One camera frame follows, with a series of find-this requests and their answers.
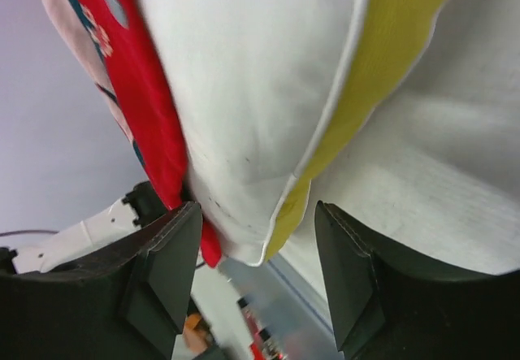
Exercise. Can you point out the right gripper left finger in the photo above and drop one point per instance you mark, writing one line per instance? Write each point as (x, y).
(128, 300)

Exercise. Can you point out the cream pillow yellow edge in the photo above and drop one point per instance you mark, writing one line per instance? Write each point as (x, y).
(268, 92)

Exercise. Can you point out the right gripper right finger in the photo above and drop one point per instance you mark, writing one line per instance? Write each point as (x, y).
(388, 301)

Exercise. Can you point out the red pink printed pillowcase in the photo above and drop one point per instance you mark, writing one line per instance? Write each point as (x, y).
(112, 42)

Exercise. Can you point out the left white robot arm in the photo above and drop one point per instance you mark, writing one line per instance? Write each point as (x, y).
(132, 212)

